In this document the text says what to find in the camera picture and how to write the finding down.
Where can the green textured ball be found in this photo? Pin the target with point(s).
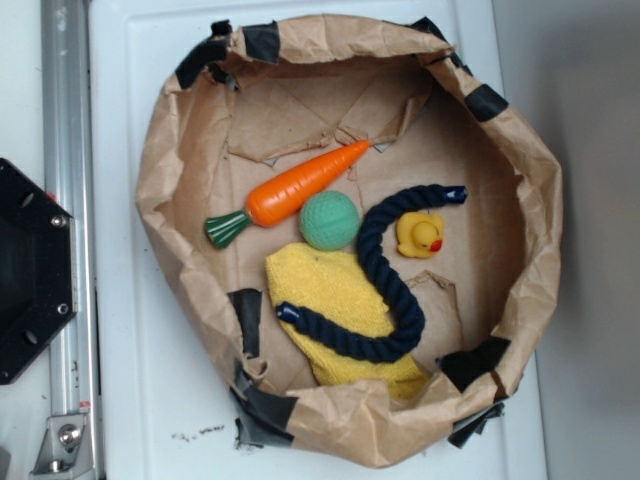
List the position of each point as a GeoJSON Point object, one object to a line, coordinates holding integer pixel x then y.
{"type": "Point", "coordinates": [329, 220]}

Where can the yellow terry cloth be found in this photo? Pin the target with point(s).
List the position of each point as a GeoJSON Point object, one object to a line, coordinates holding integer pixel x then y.
{"type": "Point", "coordinates": [332, 283]}

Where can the orange plastic toy carrot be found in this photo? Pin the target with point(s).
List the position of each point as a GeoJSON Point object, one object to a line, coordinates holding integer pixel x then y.
{"type": "Point", "coordinates": [275, 200]}

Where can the yellow rubber duck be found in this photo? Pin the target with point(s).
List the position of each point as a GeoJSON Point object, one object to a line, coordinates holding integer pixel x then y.
{"type": "Point", "coordinates": [420, 235]}

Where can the brown paper bag bin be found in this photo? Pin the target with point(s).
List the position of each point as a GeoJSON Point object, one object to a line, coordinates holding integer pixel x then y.
{"type": "Point", "coordinates": [252, 102]}

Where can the white plastic tray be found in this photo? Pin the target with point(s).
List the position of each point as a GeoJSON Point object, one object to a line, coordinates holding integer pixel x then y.
{"type": "Point", "coordinates": [166, 412]}

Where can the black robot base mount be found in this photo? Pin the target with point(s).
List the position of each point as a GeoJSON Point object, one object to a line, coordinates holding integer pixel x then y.
{"type": "Point", "coordinates": [37, 293]}

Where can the metal corner bracket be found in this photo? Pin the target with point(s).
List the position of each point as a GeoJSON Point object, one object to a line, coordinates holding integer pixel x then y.
{"type": "Point", "coordinates": [66, 449]}

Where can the aluminium frame rail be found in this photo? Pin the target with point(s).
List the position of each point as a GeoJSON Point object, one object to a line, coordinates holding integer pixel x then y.
{"type": "Point", "coordinates": [74, 353]}

